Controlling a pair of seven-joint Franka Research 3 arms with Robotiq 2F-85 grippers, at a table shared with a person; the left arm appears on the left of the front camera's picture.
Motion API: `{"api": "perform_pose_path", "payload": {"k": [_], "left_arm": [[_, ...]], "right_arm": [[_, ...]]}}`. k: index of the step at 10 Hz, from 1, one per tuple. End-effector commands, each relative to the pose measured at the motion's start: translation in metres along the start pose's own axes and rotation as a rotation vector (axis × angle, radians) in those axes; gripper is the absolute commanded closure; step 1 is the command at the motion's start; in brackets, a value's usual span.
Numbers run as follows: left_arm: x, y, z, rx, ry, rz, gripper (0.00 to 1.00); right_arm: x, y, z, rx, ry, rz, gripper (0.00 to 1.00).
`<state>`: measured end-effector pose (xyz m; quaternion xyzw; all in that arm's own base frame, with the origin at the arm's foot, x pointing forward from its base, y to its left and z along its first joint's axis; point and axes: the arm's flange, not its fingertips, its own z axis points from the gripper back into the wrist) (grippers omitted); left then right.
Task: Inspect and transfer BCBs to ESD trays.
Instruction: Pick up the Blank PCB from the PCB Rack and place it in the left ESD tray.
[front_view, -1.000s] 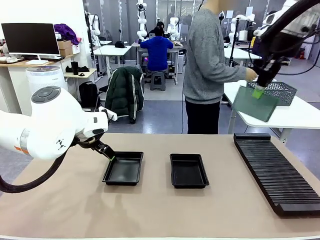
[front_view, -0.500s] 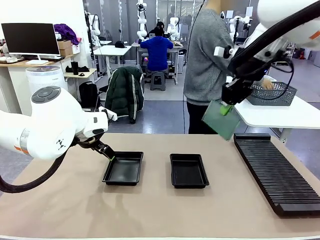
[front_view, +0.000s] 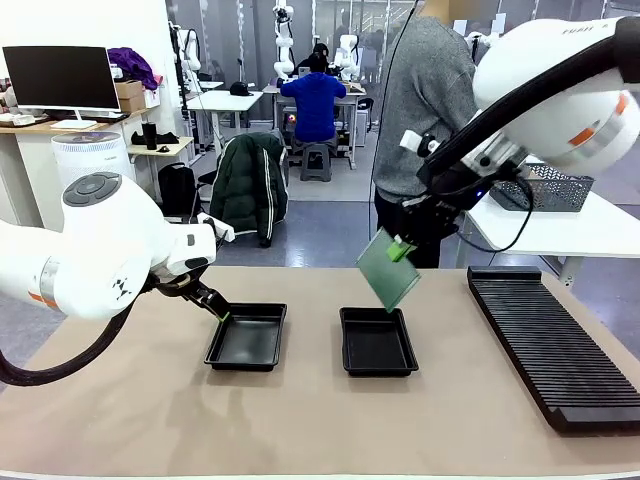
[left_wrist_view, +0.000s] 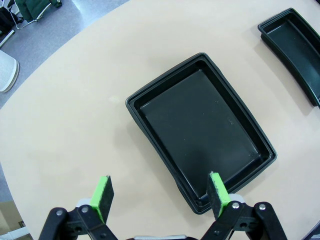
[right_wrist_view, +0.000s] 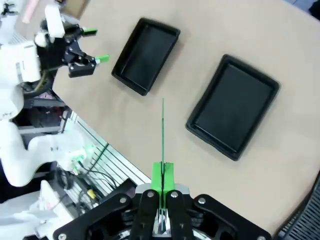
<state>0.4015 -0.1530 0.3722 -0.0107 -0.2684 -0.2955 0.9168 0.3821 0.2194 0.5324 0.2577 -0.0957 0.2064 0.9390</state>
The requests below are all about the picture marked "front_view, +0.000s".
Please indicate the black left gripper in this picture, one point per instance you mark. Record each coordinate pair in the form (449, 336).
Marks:
(197, 294)

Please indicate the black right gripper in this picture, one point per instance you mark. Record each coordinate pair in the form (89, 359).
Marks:
(432, 220)

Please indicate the green glass plate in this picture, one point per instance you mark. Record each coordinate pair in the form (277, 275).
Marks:
(395, 285)

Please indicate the black ESD tray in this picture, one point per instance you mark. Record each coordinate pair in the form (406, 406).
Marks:
(377, 350)
(250, 340)

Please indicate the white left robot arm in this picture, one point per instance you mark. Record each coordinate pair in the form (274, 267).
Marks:
(100, 240)

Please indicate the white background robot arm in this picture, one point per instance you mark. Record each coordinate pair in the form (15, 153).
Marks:
(285, 50)
(189, 60)
(482, 40)
(346, 55)

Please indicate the black office chair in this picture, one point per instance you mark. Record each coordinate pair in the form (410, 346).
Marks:
(199, 189)

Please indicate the dark green puffer jacket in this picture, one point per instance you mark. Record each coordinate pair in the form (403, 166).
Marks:
(245, 190)

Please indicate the black backpack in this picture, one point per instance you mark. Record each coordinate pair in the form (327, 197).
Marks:
(177, 190)

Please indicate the grey plastic stool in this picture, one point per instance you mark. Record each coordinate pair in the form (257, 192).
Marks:
(315, 160)

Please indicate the person in grey sweater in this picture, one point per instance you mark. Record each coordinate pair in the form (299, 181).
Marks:
(425, 100)

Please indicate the background workbench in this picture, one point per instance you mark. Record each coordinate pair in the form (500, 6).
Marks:
(352, 96)

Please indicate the small wooden desk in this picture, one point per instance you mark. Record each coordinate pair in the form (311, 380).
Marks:
(170, 146)

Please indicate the grey plastic basket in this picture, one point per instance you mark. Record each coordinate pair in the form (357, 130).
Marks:
(555, 192)

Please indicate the person in blue hoodie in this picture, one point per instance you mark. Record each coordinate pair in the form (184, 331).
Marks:
(314, 105)

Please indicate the black slotted board rack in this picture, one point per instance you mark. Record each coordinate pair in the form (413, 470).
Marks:
(550, 345)

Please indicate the white side table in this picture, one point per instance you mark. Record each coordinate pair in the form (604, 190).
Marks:
(575, 230)

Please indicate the black tumbler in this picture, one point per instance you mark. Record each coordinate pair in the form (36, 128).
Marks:
(149, 136)

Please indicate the white background desk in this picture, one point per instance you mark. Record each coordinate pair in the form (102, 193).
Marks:
(225, 100)

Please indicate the person in black top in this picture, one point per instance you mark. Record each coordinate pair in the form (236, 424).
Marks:
(316, 57)

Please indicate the black cap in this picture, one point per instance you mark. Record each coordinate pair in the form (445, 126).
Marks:
(240, 90)

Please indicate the white cabinet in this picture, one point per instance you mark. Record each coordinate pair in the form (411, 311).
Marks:
(30, 175)

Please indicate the brown cardboard box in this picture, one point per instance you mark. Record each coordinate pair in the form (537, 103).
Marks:
(129, 95)

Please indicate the wooden counter top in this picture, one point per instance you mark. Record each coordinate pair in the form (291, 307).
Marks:
(40, 127)

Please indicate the purple cloth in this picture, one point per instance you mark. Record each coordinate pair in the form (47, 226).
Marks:
(132, 65)

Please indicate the black computer monitor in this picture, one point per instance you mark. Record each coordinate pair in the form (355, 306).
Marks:
(60, 77)

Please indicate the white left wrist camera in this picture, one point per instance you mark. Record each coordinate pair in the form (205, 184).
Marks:
(222, 231)

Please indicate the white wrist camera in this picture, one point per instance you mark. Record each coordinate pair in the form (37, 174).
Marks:
(222, 231)
(412, 140)

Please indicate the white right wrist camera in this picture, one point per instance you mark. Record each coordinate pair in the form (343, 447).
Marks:
(412, 140)

